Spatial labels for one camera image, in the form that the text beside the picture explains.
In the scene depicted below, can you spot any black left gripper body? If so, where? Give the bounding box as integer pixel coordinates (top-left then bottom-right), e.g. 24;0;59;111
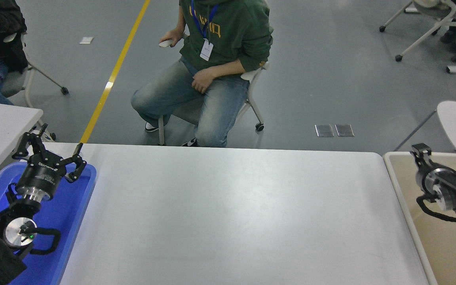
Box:
17;155;68;195

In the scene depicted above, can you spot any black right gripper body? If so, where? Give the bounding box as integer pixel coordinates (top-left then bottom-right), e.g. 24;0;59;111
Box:
416;162;448;194

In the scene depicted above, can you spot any person's left hand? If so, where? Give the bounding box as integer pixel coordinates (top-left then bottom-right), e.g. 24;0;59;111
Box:
192;68;217;94

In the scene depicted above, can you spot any person's right hand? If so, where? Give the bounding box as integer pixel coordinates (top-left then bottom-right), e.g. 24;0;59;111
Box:
159;28;184;48

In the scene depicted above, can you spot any large pale plastic bin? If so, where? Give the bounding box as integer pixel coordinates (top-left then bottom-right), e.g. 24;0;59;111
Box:
383;152;456;285

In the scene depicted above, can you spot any blue plastic tray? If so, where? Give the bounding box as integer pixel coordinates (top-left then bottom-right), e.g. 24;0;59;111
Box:
0;161;98;285

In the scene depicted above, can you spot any blue ID badge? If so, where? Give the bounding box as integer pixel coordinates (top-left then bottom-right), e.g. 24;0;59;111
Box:
190;0;220;62

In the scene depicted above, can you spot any white frame office chair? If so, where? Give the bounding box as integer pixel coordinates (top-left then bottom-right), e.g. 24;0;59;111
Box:
0;32;70;143
158;40;270;146
378;0;456;63

